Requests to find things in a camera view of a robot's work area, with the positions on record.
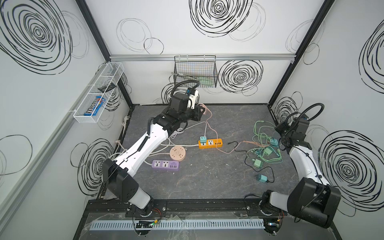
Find pink charger cable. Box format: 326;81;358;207
197;103;259;154

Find teal charger with white cable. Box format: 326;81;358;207
167;119;208;145

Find green cable bundle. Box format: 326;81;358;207
245;119;284;164

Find orange power strip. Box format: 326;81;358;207
198;139;223;149

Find round pink power strip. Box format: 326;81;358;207
170;145;187;162

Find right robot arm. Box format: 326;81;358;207
259;116;342;229

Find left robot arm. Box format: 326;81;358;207
102;90;205;216

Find green cloth in basket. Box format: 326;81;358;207
197;76;217;88

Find metal tongs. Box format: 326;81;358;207
171;73;199;83

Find purple power strip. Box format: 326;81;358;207
151;160;179;171

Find black remote control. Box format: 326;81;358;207
98;83;116;93

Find blue candy pack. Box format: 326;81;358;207
84;96;106;116

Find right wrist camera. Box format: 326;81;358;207
294;118;310;135

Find white power cords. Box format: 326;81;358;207
101;115;200;187

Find black wire basket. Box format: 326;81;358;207
173;60;219;83

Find black thin cable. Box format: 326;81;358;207
227;140;276;184

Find white slotted cable duct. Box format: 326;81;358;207
89;219;265;231

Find aluminium wall rail back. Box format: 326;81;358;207
110;53;296;62

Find aluminium wall rail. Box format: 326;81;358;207
110;53;296;62
1;60;104;216

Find white wire shelf basket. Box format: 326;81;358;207
73;62;124;124

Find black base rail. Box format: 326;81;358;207
83;196;325;218

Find aluminium wall rail left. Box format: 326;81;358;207
1;60;104;216

